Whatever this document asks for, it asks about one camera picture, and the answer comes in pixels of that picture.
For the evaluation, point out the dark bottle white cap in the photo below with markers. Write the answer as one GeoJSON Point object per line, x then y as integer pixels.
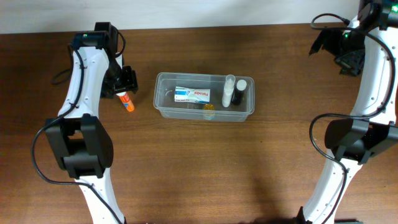
{"type": "Point", "coordinates": [239, 92]}

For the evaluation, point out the orange tablet tube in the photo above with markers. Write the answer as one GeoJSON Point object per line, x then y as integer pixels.
{"type": "Point", "coordinates": [126, 101]}

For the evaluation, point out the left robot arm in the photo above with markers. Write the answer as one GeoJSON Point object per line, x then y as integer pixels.
{"type": "Point", "coordinates": [78, 140]}

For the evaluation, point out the white spray bottle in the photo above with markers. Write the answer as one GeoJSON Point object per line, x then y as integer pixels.
{"type": "Point", "coordinates": [228, 90]}

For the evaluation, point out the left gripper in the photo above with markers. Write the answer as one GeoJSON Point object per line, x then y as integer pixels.
{"type": "Point", "coordinates": [127, 82]}

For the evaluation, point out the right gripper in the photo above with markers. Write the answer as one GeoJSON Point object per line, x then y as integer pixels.
{"type": "Point", "coordinates": [347, 58]}

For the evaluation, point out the white blue medicine box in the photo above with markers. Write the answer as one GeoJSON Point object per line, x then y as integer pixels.
{"type": "Point", "coordinates": [190, 95]}

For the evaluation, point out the clear plastic container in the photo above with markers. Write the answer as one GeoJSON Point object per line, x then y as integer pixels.
{"type": "Point", "coordinates": [164, 97]}

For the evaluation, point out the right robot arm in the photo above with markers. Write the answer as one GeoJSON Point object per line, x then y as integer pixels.
{"type": "Point", "coordinates": [365, 46]}

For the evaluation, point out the small gold-lid balm jar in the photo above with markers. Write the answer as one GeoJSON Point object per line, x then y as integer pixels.
{"type": "Point", "coordinates": [209, 112]}

